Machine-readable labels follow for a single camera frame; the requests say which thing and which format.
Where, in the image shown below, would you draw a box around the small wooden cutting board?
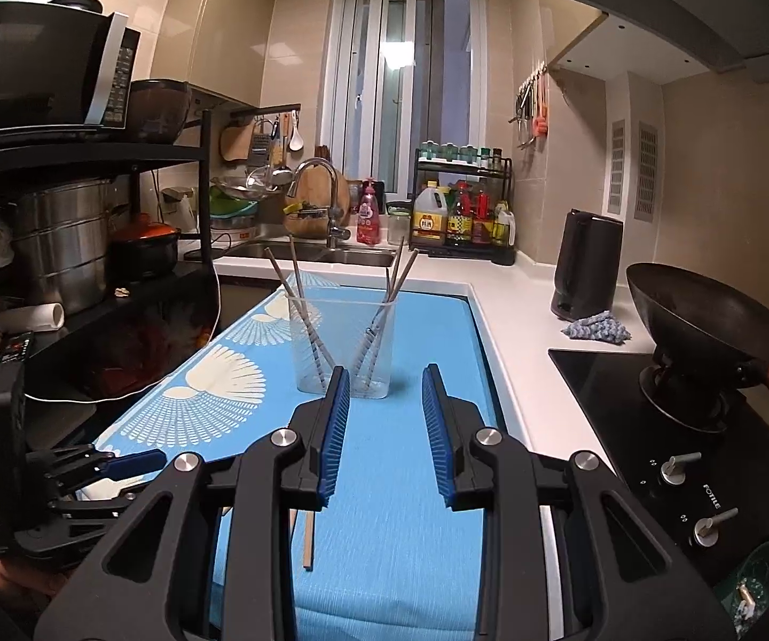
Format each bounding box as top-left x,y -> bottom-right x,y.
219,121 -> 255,163

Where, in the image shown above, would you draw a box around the brown bowl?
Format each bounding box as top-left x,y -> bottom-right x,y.
127,79 -> 192,143

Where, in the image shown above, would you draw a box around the white-handled utensil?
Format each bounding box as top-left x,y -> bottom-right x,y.
264,247 -> 327,388

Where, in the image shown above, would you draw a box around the blue dish cloth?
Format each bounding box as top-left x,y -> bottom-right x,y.
561,310 -> 631,347

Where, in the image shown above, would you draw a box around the pink dish soap bottle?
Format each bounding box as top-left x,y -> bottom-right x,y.
356,178 -> 386,245

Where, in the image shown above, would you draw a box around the red-capped sauce bottle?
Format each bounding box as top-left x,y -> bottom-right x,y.
471,190 -> 492,245
448,182 -> 472,245

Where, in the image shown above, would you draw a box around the green bowl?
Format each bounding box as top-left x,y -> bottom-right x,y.
209,187 -> 260,223

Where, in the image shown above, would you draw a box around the white-framed window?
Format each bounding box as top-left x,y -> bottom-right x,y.
321,0 -> 487,200

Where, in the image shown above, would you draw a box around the stainless steel sink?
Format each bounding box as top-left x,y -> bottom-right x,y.
184,239 -> 399,271

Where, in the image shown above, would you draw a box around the large wall vent grille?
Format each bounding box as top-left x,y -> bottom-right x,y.
634,121 -> 659,223

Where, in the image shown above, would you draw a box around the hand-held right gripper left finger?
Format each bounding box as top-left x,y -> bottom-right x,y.
34,364 -> 352,641

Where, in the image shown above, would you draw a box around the yellow-labelled oil bottle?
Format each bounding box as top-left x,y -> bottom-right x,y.
411,182 -> 451,247

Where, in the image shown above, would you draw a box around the stainless steel steamer pot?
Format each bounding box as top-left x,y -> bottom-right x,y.
7,177 -> 127,316

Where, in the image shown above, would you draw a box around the blue mat with white pattern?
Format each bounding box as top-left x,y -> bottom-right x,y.
77,280 -> 514,641

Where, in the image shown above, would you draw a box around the glass jar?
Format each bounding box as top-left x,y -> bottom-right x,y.
386,201 -> 412,245

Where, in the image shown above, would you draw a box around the black wok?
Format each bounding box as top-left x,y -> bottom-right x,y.
625,262 -> 769,429

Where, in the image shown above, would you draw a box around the black microwave oven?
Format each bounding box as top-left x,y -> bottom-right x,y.
0,0 -> 142,143

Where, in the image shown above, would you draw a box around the orange hanging spatula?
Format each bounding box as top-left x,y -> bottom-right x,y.
535,76 -> 551,139

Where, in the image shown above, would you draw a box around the clear plastic cup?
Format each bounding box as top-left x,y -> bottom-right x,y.
287,292 -> 346,397
341,295 -> 397,400

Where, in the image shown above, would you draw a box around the black metal shelf rack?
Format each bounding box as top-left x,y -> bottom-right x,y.
0,103 -> 302,325

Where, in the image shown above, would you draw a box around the black pot with orange lid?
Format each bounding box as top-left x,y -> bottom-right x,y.
109,212 -> 183,279

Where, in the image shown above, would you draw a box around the small wall vent grille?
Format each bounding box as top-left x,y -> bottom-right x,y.
608,119 -> 626,209

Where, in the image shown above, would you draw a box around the person's left hand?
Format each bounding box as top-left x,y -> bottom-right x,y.
0,534 -> 82,608

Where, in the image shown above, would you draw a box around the black condiment rack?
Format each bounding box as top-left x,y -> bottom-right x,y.
414,153 -> 517,267

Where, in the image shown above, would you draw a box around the row of spice jars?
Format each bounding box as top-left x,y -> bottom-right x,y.
421,142 -> 504,169

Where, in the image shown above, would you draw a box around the white small appliance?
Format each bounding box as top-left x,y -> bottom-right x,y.
161,188 -> 199,236

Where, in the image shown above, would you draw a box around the hanging metal kitchen tools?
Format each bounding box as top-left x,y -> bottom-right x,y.
510,76 -> 536,149

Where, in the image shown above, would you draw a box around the white paper roll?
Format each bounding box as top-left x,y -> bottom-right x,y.
0,303 -> 65,336

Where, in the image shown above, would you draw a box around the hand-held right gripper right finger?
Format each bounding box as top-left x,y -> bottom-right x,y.
421,364 -> 736,641

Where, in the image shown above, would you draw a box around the black gas stove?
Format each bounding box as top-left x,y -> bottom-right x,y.
548,347 -> 769,590

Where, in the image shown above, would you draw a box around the white cable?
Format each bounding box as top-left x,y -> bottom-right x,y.
24,267 -> 225,405

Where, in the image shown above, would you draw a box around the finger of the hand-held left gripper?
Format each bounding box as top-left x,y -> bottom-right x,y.
51,486 -> 153,530
27,446 -> 167,482

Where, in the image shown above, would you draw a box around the green dish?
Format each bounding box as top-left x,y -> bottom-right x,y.
718,541 -> 769,637

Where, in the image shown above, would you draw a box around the black electric kettle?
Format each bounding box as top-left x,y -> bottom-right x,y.
550,208 -> 624,322

